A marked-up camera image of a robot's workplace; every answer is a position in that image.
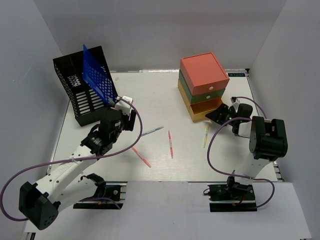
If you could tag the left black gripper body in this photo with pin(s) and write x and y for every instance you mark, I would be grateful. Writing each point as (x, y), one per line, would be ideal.
(126, 124)

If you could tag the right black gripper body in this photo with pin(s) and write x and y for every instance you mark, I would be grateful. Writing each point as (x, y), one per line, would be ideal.
(227, 113)

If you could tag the yellow bottom drawer box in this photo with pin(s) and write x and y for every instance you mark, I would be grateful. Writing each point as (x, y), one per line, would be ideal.
(198, 111)

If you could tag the green drawer box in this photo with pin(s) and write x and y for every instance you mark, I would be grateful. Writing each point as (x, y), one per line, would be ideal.
(193, 99)

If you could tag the yellow thin pen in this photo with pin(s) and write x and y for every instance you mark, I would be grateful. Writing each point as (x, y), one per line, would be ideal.
(206, 135)

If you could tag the salmon top drawer box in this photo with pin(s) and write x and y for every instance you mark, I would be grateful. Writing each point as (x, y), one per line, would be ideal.
(203, 73)

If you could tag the blue plastic folder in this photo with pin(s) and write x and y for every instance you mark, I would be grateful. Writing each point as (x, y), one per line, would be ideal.
(97, 78)

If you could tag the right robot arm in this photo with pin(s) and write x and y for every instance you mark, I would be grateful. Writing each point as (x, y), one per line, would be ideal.
(267, 142)

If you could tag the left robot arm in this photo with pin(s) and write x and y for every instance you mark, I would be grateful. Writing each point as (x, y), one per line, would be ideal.
(42, 201)

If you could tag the blue thin pen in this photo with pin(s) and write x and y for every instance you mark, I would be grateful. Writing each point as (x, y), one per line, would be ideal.
(151, 131)

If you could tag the orange thin pen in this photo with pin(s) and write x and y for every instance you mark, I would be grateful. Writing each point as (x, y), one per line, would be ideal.
(141, 157)

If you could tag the black mesh file organizer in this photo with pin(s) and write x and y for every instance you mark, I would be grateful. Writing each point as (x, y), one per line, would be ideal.
(87, 106)

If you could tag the pink thin pen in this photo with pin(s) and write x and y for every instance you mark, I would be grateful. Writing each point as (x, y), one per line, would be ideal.
(170, 145)

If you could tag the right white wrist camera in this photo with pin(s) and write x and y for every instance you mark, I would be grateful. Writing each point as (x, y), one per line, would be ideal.
(234, 104)

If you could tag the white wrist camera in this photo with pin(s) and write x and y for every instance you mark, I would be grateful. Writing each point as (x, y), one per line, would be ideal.
(123, 106)
(234, 104)

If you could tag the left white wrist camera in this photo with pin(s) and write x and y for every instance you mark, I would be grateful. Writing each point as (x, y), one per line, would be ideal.
(123, 106)

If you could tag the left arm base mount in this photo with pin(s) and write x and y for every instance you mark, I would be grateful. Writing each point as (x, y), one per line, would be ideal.
(109, 195)

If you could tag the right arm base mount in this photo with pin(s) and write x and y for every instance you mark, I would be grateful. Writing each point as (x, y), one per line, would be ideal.
(222, 200)

